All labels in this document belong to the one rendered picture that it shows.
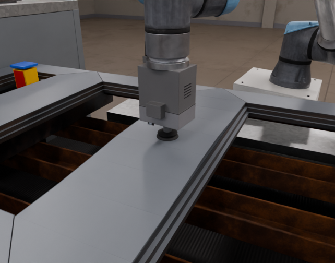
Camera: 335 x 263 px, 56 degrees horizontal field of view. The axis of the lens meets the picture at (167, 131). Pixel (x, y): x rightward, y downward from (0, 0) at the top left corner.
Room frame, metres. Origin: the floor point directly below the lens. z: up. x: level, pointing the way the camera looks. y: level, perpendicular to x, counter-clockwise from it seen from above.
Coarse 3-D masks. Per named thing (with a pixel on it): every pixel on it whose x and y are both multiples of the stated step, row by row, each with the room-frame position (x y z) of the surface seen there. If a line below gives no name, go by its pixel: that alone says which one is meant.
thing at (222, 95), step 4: (196, 92) 0.84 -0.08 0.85; (200, 92) 0.84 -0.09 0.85; (204, 92) 0.84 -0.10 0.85; (208, 92) 0.84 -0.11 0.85; (212, 92) 0.84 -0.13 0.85; (216, 92) 0.84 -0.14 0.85; (220, 92) 0.84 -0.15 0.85; (224, 92) 0.84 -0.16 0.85; (228, 92) 0.84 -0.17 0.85; (208, 96) 0.81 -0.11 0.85; (212, 96) 0.81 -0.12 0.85; (216, 96) 0.81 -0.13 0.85; (220, 96) 0.81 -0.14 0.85; (224, 96) 0.81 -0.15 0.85; (228, 96) 0.81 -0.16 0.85; (232, 96) 0.81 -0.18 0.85; (236, 100) 0.77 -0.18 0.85; (240, 100) 0.77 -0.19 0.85
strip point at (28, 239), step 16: (16, 224) 0.31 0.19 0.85; (32, 224) 0.31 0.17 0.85; (16, 240) 0.28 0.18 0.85; (32, 240) 0.28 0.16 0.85; (48, 240) 0.28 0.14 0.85; (64, 240) 0.28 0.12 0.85; (16, 256) 0.26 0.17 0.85; (32, 256) 0.26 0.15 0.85; (48, 256) 0.26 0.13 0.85; (64, 256) 0.26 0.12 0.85; (80, 256) 0.26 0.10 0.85; (96, 256) 0.26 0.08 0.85; (112, 256) 0.26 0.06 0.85
